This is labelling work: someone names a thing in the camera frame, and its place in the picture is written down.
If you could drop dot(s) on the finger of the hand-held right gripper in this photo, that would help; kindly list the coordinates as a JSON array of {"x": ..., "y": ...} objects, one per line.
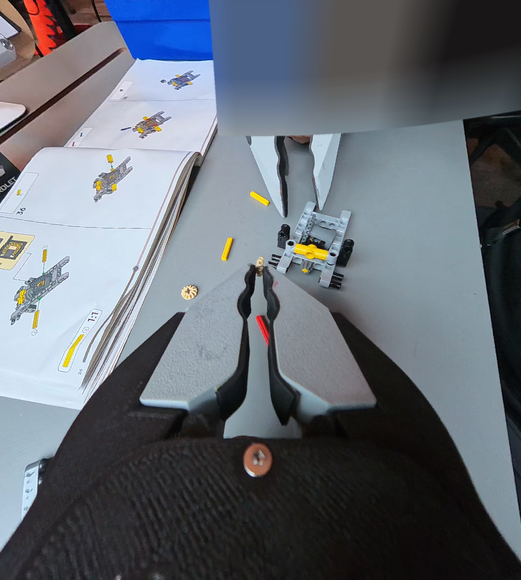
[
  {"x": 267, "y": 158},
  {"x": 324, "y": 158}
]

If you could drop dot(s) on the blue plastic bin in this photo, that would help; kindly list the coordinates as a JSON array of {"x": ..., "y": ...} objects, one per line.
[{"x": 160, "y": 31}]

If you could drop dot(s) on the yellow lego axle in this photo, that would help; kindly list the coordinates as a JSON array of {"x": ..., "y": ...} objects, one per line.
[
  {"x": 227, "y": 249},
  {"x": 259, "y": 198}
]

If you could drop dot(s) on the red long lego axle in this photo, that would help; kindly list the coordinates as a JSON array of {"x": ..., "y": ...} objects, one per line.
[{"x": 262, "y": 330}]

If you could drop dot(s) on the white lego instruction booklet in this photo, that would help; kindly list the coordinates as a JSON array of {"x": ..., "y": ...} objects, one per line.
[{"x": 83, "y": 272}]

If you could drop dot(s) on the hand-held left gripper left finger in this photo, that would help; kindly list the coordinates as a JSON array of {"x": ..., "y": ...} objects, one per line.
[{"x": 197, "y": 353}]

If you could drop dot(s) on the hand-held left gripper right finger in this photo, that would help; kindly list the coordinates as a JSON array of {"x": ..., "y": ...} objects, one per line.
[{"x": 319, "y": 353}]

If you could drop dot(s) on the grey lego frame assembly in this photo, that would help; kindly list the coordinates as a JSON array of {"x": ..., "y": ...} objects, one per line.
[{"x": 303, "y": 224}]

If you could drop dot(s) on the light grey lego beam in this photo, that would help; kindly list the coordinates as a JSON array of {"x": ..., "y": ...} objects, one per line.
[{"x": 31, "y": 487}]

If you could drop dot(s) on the tan lego bevel gear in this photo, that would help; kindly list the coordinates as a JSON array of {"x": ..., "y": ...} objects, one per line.
[
  {"x": 260, "y": 265},
  {"x": 189, "y": 292}
]

